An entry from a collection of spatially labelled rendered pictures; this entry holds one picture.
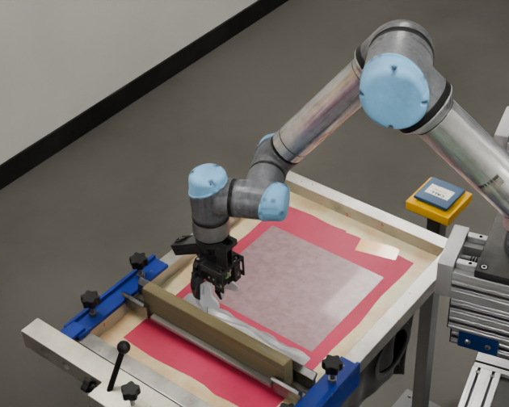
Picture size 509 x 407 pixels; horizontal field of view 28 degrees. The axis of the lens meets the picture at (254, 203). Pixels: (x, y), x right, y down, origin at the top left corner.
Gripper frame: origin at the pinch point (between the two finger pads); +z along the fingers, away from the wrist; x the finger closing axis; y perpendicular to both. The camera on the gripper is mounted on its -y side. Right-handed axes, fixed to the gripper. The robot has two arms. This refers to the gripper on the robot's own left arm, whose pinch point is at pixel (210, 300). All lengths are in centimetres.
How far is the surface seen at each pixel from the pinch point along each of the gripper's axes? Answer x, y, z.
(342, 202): 58, -5, 13
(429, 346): 77, 14, 72
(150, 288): -0.5, -18.0, 6.3
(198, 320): -1.5, -2.9, 6.9
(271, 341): 10.0, 8.1, 16.3
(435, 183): 81, 10, 15
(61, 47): 130, -200, 66
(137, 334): -6.2, -18.3, 16.9
